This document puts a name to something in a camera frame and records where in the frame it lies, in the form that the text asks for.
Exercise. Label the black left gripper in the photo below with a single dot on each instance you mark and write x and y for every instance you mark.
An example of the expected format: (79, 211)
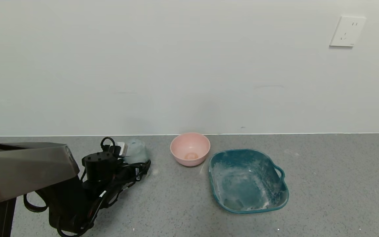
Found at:
(138, 172)

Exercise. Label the clear floury glass cup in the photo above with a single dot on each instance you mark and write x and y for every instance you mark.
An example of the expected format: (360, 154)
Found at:
(137, 151)

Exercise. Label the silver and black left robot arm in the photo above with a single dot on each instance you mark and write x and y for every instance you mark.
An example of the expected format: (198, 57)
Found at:
(28, 168)

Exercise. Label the pink plastic bowl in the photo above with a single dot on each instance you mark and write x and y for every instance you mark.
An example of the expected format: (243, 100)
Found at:
(189, 148)

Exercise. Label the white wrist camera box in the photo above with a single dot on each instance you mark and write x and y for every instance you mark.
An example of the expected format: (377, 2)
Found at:
(121, 148)

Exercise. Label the white wall socket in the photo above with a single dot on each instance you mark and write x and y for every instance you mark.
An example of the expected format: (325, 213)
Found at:
(347, 31)

